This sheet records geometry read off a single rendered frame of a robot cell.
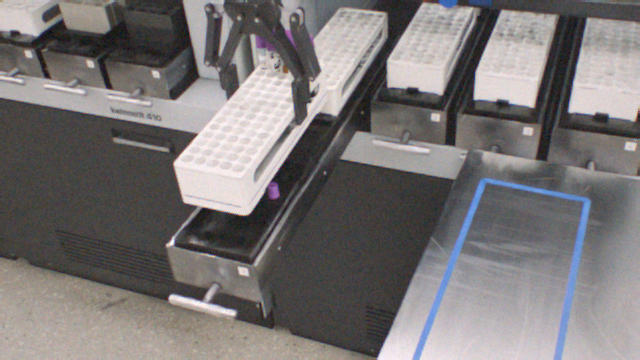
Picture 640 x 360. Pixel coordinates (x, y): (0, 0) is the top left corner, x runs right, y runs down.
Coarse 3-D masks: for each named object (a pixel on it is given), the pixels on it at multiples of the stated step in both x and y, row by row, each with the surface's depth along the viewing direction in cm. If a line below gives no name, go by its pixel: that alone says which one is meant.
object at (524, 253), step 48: (480, 192) 95; (528, 192) 94; (576, 192) 94; (624, 192) 93; (432, 240) 88; (480, 240) 88; (528, 240) 87; (576, 240) 87; (624, 240) 86; (432, 288) 82; (480, 288) 81; (528, 288) 81; (576, 288) 80; (624, 288) 80; (432, 336) 76; (480, 336) 76; (528, 336) 75; (576, 336) 75; (624, 336) 75
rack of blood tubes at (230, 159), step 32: (320, 64) 105; (256, 96) 100; (288, 96) 99; (320, 96) 106; (224, 128) 94; (256, 128) 94; (288, 128) 101; (192, 160) 89; (224, 160) 87; (256, 160) 87; (192, 192) 89; (224, 192) 87; (256, 192) 89
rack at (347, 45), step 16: (336, 16) 132; (352, 16) 131; (368, 16) 132; (384, 16) 130; (320, 32) 127; (336, 32) 127; (352, 32) 126; (368, 32) 126; (384, 32) 132; (320, 48) 122; (336, 48) 122; (352, 48) 121; (368, 48) 123; (336, 64) 117; (352, 64) 117; (368, 64) 125; (336, 80) 113; (352, 80) 124; (336, 96) 112; (320, 112) 114; (336, 112) 113
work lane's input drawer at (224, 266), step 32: (384, 64) 129; (352, 96) 118; (320, 128) 113; (352, 128) 117; (288, 160) 107; (320, 160) 106; (288, 192) 98; (192, 224) 95; (224, 224) 96; (256, 224) 95; (288, 224) 97; (192, 256) 92; (224, 256) 90; (256, 256) 90; (224, 288) 94; (256, 288) 91
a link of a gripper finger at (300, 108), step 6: (294, 84) 94; (294, 90) 94; (294, 96) 95; (294, 102) 95; (300, 102) 96; (294, 108) 96; (300, 108) 97; (306, 108) 99; (300, 114) 97; (306, 114) 99; (300, 120) 97
